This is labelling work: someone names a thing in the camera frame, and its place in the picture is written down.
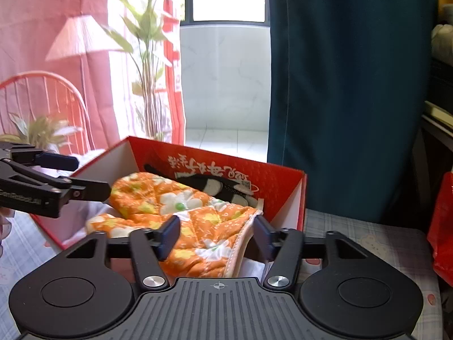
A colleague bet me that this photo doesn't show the pink printed backdrop curtain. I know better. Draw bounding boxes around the pink printed backdrop curtain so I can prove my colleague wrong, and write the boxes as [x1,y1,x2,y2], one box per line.
[1,0,186,154]

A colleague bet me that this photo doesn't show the white cloth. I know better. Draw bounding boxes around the white cloth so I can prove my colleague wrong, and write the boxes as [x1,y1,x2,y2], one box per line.
[31,200,121,249]

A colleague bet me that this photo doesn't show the black grey glove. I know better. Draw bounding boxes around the black grey glove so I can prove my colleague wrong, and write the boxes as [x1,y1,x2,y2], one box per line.
[160,173,263,212]

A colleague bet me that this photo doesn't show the orange floral pouch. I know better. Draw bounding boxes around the orange floral pouch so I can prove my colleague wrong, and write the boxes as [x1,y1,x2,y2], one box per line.
[85,171,266,279]

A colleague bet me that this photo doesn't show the red plastic bag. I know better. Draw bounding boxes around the red plastic bag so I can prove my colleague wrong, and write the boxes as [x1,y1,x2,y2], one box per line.
[428,171,453,286]

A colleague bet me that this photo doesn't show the dark teal curtain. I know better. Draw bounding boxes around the dark teal curtain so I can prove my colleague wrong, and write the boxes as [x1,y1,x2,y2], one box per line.
[267,0,437,222]

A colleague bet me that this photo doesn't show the person's left hand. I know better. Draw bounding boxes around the person's left hand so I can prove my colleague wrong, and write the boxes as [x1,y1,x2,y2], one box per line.
[0,207,15,257]

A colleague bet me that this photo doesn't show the beige bundled bag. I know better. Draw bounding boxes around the beige bundled bag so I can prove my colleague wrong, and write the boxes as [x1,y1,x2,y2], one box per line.
[431,25,453,66]

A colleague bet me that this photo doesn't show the red strawberry cardboard box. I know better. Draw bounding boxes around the red strawberry cardboard box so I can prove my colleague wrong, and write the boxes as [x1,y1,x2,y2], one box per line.
[29,135,307,280]

